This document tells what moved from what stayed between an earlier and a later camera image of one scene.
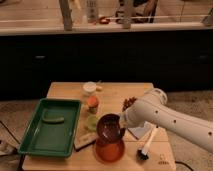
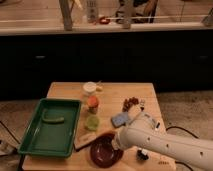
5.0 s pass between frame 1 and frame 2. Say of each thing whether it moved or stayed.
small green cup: stayed
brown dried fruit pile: stayed
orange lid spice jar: stayed
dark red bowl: moved
